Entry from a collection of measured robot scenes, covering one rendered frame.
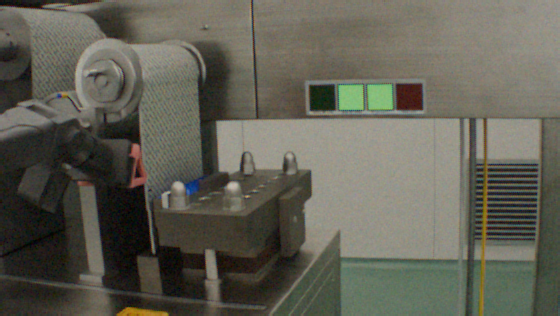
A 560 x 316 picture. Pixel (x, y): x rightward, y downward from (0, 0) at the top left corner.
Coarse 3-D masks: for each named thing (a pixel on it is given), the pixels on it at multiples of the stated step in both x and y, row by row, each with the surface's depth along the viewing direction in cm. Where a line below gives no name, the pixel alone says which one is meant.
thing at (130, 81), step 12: (108, 48) 102; (96, 60) 103; (120, 60) 101; (132, 72) 101; (84, 84) 104; (132, 84) 101; (84, 96) 105; (120, 96) 103; (108, 108) 104; (120, 108) 103
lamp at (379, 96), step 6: (390, 84) 121; (372, 90) 122; (378, 90) 122; (384, 90) 121; (390, 90) 121; (372, 96) 122; (378, 96) 122; (384, 96) 121; (390, 96) 121; (372, 102) 122; (378, 102) 122; (384, 102) 122; (390, 102) 121; (372, 108) 123; (378, 108) 122; (384, 108) 122; (390, 108) 121
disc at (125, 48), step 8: (104, 40) 102; (112, 40) 102; (120, 40) 102; (88, 48) 104; (96, 48) 103; (112, 48) 102; (120, 48) 102; (128, 48) 101; (88, 56) 104; (128, 56) 101; (136, 56) 101; (80, 64) 105; (136, 64) 101; (80, 72) 105; (136, 72) 101; (80, 80) 105; (136, 80) 102; (144, 80) 101; (80, 88) 105; (136, 88) 102; (80, 96) 106; (136, 96) 102; (88, 104) 105; (128, 104) 103; (136, 104) 102; (120, 112) 104; (128, 112) 103; (104, 120) 105; (112, 120) 104; (120, 120) 104
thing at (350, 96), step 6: (342, 90) 124; (348, 90) 123; (354, 90) 123; (360, 90) 123; (342, 96) 124; (348, 96) 124; (354, 96) 123; (360, 96) 123; (342, 102) 124; (348, 102) 124; (354, 102) 124; (360, 102) 123; (342, 108) 124; (348, 108) 124; (354, 108) 124; (360, 108) 123
